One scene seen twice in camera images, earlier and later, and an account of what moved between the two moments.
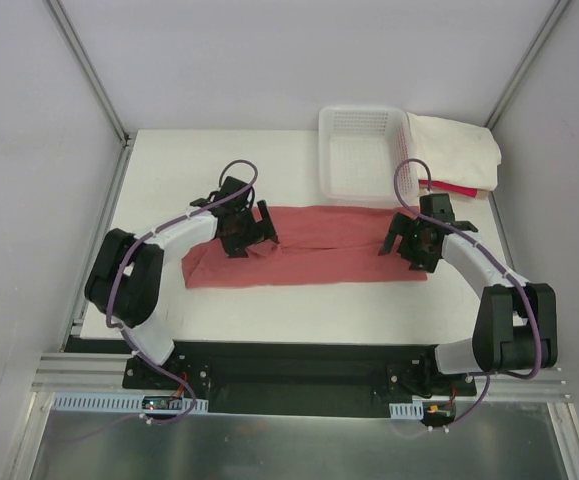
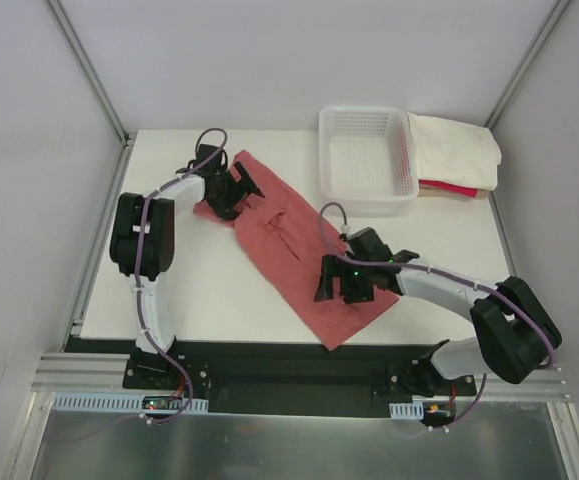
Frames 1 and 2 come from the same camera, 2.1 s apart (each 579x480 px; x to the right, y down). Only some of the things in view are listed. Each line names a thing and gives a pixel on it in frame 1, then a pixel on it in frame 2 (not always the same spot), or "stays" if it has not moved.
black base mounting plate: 293,379 stays
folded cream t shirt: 456,151 stays
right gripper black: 406,240 → 342,282
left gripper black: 251,228 → 236,190
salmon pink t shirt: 316,244 → 291,245
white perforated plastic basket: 359,150 stays
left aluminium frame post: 56,10 stays
